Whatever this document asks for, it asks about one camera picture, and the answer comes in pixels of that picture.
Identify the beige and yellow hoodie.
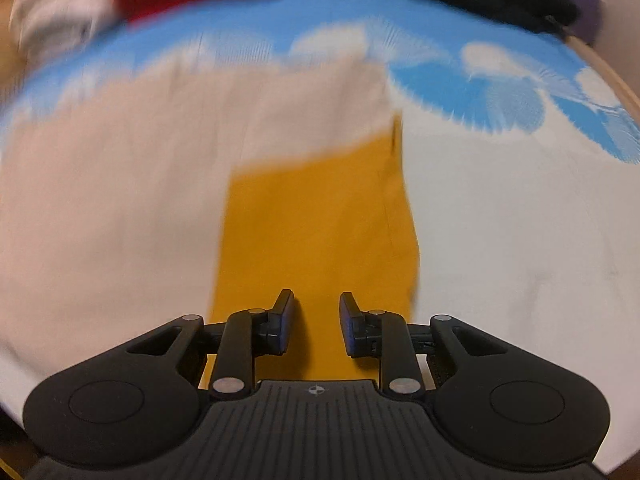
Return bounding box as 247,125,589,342
0,54,422,392

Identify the white folded quilt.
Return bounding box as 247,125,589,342
9,0,123,57

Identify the blue and white patterned bedsheet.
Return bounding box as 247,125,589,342
0,0,640,476

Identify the purple box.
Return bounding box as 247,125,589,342
559,0,607,45

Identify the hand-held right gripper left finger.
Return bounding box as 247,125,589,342
126,288,297,401

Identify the wooden bed frame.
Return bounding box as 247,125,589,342
569,34,640,128

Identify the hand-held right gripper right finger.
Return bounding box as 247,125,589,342
339,291,503,400

